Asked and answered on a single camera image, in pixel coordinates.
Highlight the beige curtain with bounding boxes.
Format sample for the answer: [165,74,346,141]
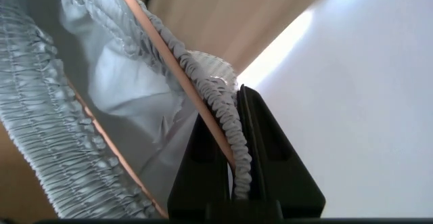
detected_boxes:
[123,0,336,76]

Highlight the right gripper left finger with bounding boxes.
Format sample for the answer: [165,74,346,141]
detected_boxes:
[167,114,237,219]

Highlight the pink clothes hanger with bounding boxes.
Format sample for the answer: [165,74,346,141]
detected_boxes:
[66,0,237,219]

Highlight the pale grey shorts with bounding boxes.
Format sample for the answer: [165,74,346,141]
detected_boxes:
[0,0,254,220]

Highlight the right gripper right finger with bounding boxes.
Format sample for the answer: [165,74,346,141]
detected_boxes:
[235,84,327,219]

